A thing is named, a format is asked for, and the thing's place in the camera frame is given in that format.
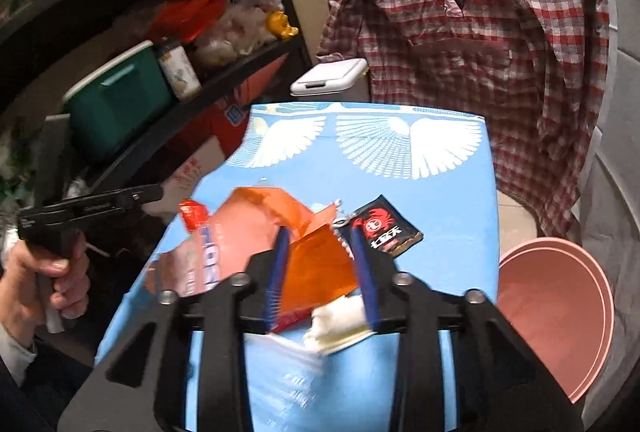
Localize red plastic bag on shelf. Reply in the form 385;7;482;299
146;0;229;44

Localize black red sauce packet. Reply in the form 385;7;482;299
333;196;423;259

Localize white forearm sleeve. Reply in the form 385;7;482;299
0;325;37;386

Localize white crumpled tissue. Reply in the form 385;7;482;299
303;294;374;355

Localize yellow toy figure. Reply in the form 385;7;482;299
265;10;298;40

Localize clear plastic bags on shelf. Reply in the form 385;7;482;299
193;0;283;69

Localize teal storage box white lid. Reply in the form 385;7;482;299
63;40;171;155

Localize pink plastic trash bin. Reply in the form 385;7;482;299
497;237;614;403

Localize labelled glass jar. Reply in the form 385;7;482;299
157;38;202;100

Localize orange snack wrapper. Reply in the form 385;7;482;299
144;187;358;331

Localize white bag with red print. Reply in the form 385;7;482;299
142;136;226;224

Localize red white plaid shirt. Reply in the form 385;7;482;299
318;0;610;237

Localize red cardboard box under shelf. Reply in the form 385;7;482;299
167;54;288;158

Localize person's left hand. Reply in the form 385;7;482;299
1;233;90;348

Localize white lidded plastic bin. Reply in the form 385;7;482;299
290;58;370;102

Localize blue tablecloth with white wings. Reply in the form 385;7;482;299
94;100;501;432

